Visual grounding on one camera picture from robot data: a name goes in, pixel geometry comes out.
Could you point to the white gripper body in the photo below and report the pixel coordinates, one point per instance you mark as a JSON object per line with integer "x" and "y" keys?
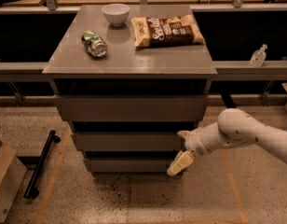
{"x": 192, "y": 144}

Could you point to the grey bottom drawer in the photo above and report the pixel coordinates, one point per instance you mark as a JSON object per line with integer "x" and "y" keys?
{"x": 127, "y": 166}

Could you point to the grey drawer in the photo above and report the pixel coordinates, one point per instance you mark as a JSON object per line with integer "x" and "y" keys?
{"x": 132, "y": 108}
{"x": 127, "y": 166}
{"x": 128, "y": 141}

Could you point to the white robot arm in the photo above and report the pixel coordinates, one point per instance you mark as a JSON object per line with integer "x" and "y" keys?
{"x": 233, "y": 128}

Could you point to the grey middle drawer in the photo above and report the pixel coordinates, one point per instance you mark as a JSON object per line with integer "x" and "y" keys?
{"x": 128, "y": 141}

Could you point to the grey drawer cabinet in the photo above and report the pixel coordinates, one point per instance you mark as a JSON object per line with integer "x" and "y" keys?
{"x": 126, "y": 70}

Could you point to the grey top drawer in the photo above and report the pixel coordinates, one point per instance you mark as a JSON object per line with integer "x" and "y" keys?
{"x": 132, "y": 108}

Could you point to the clear sanitizer bottle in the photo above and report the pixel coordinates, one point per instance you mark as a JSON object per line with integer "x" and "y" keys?
{"x": 259, "y": 56}

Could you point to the brown chip bag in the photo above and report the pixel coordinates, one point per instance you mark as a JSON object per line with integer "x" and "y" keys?
{"x": 171, "y": 31}

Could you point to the green crushed soda can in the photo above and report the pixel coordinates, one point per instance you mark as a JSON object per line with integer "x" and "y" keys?
{"x": 94, "y": 44}

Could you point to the white bowl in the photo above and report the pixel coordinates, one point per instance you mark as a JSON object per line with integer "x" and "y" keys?
{"x": 116, "y": 14}

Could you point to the cardboard box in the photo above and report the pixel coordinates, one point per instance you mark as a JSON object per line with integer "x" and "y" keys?
{"x": 12, "y": 172}

